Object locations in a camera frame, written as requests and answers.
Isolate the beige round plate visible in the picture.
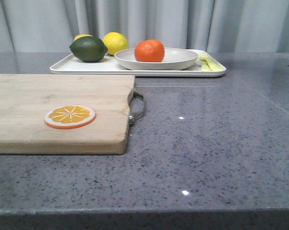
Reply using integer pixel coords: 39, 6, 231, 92
115, 48, 198, 70

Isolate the orange mandarin fruit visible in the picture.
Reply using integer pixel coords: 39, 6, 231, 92
134, 39, 165, 62

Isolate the white rectangular tray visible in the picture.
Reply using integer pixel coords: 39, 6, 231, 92
50, 49, 226, 77

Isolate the toy orange slice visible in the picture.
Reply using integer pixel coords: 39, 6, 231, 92
44, 105, 96, 129

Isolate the yellow plastic spoon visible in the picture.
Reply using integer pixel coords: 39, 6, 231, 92
201, 60, 211, 71

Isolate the yellow lemon front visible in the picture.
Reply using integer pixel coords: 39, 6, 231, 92
103, 32, 128, 56

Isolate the yellow lemon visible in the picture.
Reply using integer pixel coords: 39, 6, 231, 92
103, 32, 128, 56
74, 34, 92, 41

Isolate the yellow plastic fork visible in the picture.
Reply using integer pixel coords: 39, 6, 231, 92
199, 52, 226, 71

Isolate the green lime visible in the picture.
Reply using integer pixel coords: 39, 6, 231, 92
69, 36, 108, 62

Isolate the yellow lemon back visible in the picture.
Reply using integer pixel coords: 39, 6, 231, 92
74, 34, 92, 41

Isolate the wooden cutting board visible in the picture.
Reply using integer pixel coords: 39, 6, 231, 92
0, 74, 135, 154

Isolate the grey curtain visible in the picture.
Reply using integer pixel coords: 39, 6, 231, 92
0, 0, 289, 53

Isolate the metal cutting board handle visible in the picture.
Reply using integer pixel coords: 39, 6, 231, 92
128, 90, 145, 127

